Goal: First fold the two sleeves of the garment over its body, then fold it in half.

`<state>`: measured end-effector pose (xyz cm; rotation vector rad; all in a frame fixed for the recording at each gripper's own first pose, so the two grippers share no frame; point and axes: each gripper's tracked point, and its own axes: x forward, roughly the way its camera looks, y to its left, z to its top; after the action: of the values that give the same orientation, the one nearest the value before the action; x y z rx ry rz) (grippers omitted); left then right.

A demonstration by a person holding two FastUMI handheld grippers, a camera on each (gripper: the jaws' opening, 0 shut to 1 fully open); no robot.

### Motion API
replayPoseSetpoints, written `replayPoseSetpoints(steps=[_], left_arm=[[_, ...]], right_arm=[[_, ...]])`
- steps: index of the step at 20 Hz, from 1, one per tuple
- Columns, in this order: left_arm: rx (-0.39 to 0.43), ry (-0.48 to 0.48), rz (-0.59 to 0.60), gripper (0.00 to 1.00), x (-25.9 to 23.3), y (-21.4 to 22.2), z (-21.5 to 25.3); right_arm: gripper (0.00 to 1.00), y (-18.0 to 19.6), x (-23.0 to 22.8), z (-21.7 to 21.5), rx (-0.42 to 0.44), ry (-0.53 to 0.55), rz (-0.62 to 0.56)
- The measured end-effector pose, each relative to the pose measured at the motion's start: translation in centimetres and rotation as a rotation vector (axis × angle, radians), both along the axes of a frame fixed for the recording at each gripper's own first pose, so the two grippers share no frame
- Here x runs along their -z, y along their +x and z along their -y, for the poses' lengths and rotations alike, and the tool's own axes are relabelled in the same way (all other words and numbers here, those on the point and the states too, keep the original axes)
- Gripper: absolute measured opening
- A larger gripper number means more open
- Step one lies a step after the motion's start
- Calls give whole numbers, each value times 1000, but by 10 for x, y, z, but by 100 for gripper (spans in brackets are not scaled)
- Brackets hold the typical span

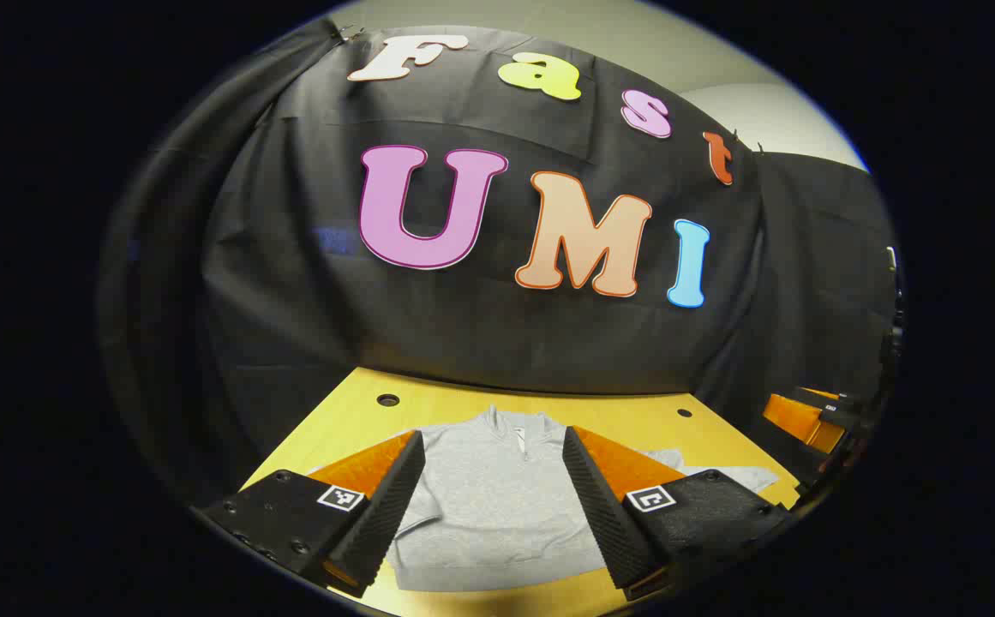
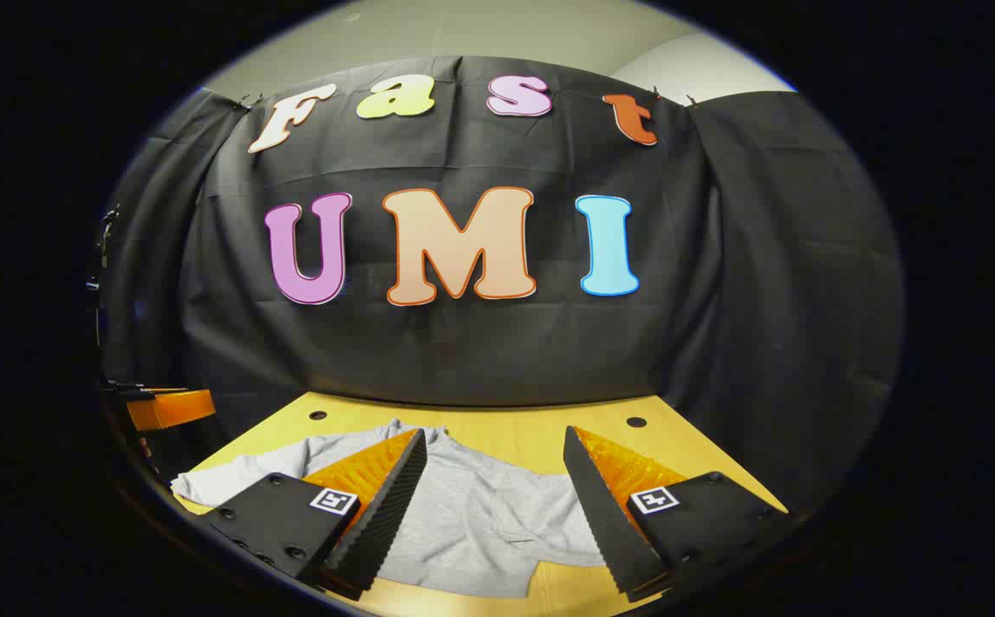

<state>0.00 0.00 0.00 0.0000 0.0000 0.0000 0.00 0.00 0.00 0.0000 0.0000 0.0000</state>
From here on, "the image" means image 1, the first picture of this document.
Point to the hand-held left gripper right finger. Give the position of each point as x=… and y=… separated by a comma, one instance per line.
x=604, y=514

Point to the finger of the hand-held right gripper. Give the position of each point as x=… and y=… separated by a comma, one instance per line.
x=793, y=420

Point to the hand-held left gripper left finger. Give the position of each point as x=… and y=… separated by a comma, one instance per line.
x=386, y=514

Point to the grey sweatshirt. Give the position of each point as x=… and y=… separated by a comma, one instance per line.
x=497, y=497

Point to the black backdrop cloth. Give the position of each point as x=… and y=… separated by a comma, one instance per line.
x=463, y=326

